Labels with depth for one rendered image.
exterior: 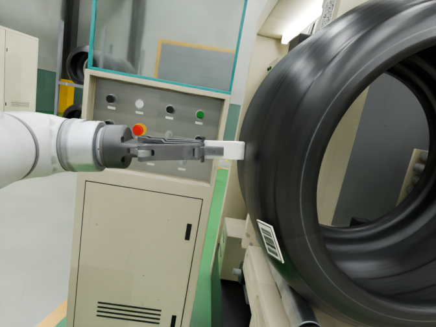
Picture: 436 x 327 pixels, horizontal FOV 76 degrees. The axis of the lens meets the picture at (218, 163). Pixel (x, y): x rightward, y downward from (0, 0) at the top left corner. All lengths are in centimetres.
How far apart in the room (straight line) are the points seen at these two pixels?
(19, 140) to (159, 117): 77
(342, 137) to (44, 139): 67
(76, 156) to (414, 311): 57
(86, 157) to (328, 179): 61
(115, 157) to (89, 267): 95
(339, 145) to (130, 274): 99
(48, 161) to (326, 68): 42
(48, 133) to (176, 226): 80
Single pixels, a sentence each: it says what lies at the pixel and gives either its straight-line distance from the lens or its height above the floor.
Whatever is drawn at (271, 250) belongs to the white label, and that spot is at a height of 102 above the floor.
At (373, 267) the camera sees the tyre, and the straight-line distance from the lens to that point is 78.
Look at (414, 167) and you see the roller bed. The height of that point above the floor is 114.
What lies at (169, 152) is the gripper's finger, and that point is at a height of 114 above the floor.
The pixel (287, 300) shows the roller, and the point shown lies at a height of 91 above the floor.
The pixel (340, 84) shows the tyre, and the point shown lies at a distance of 40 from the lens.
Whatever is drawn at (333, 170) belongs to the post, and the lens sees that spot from 82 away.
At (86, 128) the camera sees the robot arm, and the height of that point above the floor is 115.
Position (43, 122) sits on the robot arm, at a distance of 51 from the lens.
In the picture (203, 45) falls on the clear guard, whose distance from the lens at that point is 114.
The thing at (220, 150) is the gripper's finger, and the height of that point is 115.
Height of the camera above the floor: 122
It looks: 11 degrees down
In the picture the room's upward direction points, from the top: 10 degrees clockwise
